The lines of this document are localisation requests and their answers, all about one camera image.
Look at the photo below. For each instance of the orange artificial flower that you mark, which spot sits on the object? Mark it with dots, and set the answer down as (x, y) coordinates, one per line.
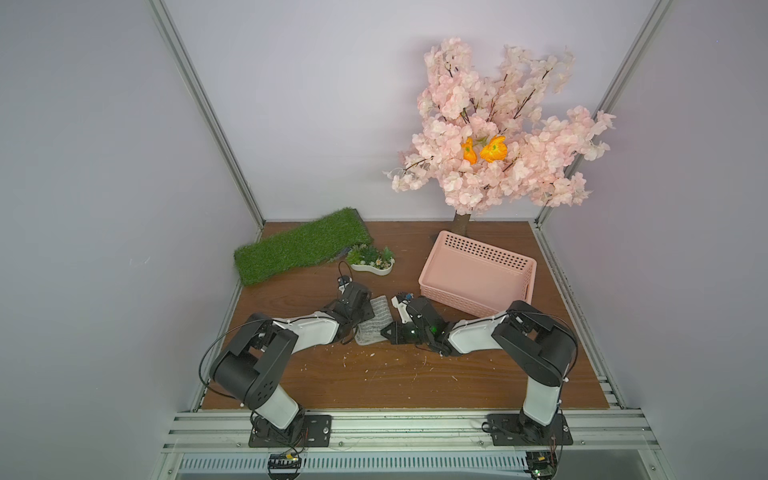
(494, 150)

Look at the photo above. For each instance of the left controller board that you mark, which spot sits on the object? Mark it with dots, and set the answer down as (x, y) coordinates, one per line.
(284, 466)

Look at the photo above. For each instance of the pink cherry blossom tree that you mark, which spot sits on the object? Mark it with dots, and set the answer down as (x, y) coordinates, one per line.
(459, 103)

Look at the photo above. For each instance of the green artificial grass mat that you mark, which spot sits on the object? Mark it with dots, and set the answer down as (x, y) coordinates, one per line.
(306, 245)

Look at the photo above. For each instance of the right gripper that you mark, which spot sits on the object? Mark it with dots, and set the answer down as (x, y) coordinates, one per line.
(408, 327)

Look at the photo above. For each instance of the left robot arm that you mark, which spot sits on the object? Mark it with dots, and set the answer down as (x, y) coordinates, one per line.
(250, 366)

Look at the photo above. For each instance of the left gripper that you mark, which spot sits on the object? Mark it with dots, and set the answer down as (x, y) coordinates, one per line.
(358, 305)

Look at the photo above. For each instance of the controller board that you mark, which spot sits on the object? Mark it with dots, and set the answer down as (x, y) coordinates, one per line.
(284, 466)
(541, 465)

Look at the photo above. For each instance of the white dish with succulents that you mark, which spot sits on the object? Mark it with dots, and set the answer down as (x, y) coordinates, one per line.
(369, 259)

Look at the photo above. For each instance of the aluminium mounting rail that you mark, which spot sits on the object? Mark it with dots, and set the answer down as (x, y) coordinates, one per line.
(227, 431)

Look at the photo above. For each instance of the pink plastic basket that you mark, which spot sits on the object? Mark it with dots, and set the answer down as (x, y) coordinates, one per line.
(475, 277)

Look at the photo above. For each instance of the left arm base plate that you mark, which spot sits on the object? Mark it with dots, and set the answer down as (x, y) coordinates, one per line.
(306, 430)

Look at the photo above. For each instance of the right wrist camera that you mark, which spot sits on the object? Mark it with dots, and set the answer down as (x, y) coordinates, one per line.
(401, 303)

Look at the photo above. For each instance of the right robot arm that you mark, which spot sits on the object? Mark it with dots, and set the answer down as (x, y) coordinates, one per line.
(542, 346)

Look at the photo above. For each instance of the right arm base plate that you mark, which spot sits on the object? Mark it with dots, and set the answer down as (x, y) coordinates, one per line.
(515, 429)

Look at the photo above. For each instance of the right controller board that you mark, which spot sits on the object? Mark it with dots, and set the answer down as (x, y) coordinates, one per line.
(541, 465)

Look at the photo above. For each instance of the grey striped dishcloth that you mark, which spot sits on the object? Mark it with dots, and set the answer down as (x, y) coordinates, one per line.
(370, 331)

